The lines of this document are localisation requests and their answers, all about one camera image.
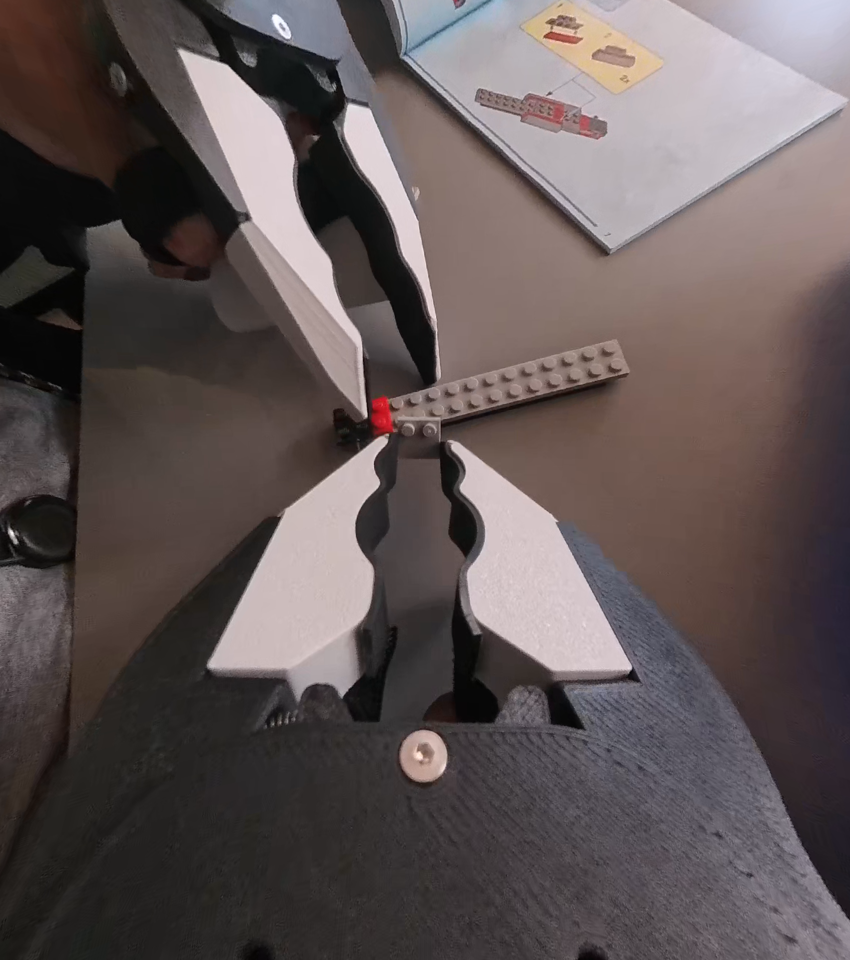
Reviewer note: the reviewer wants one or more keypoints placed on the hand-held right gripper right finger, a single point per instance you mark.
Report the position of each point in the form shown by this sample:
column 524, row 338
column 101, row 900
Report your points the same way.
column 545, row 600

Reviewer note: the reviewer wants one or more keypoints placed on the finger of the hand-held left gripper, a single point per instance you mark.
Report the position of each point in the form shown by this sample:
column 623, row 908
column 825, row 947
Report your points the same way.
column 387, row 202
column 267, row 195

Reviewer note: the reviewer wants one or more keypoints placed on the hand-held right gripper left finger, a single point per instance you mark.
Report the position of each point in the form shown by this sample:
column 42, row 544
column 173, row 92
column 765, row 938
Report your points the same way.
column 297, row 600

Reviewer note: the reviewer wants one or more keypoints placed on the grey plate with red bricks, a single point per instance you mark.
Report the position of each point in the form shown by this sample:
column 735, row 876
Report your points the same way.
column 515, row 386

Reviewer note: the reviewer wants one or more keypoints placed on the person's left forearm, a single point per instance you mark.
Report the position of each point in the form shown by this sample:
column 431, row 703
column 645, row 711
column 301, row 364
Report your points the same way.
column 5, row 180

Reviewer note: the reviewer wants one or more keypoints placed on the open instruction booklet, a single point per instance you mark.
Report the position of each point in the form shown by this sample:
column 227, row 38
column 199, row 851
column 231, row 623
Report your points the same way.
column 657, row 135

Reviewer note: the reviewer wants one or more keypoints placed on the person's grey pants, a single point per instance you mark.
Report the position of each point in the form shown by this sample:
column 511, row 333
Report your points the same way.
column 5, row 675

